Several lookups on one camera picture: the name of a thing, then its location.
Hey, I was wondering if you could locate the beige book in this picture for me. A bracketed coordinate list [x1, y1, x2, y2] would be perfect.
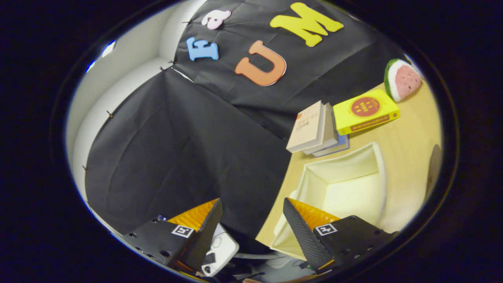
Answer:
[286, 100, 327, 153]

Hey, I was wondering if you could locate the white electronic device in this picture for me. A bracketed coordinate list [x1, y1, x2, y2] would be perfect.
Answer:
[201, 224, 239, 277]

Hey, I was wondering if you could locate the watermelon slice plush toy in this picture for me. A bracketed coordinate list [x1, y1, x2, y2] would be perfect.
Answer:
[384, 59, 423, 103]

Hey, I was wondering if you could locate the grey book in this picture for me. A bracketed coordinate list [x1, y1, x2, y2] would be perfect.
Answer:
[303, 103, 339, 155]

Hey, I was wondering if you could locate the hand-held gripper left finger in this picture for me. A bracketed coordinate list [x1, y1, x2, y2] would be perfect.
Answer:
[122, 198, 223, 272]

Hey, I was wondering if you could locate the yellow book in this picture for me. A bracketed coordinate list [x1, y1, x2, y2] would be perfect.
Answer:
[333, 88, 400, 136]

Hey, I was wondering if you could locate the blue book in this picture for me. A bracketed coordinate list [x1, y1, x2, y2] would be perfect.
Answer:
[313, 134, 350, 158]

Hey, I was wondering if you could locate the long ceiling light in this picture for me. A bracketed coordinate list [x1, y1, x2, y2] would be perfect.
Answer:
[84, 39, 117, 74]

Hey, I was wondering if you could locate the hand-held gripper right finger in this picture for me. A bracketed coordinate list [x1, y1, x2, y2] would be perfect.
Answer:
[283, 198, 398, 274]

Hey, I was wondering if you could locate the black backdrop cloth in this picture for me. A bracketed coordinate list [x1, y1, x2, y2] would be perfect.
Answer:
[84, 0, 413, 240]

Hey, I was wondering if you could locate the cream fabric storage box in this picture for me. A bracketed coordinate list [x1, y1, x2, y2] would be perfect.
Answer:
[270, 141, 387, 261]

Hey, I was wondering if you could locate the brown fuzzy slipper shoe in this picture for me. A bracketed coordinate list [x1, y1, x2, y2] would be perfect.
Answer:
[426, 144, 442, 201]

